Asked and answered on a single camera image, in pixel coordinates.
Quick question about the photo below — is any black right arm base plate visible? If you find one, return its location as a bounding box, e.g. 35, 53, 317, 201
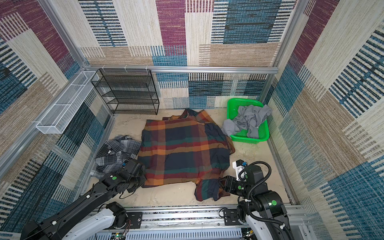
222, 208, 247, 226

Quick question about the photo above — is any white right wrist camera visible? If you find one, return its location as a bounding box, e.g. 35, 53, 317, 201
233, 160, 247, 181

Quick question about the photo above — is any green plastic basket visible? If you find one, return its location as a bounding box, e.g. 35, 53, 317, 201
227, 98, 270, 144

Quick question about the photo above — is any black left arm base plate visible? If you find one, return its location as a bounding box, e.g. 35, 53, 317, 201
121, 212, 143, 231

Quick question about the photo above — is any grey plaid long sleeve shirt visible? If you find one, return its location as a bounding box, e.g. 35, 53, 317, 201
91, 135, 141, 179

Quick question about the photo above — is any white wire mesh tray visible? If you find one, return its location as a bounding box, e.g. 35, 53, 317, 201
36, 71, 96, 134

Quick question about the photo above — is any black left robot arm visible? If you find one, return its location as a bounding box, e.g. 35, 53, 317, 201
21, 160, 146, 240

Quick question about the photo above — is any multicolour plaid long sleeve shirt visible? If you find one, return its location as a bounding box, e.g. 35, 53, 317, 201
138, 109, 236, 202

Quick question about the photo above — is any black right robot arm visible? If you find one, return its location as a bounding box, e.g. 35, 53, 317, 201
219, 160, 294, 240

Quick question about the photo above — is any aluminium mounting rail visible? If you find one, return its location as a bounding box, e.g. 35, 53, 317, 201
50, 205, 319, 240

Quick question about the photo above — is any black wire mesh shelf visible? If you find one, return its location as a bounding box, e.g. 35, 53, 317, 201
91, 68, 160, 115

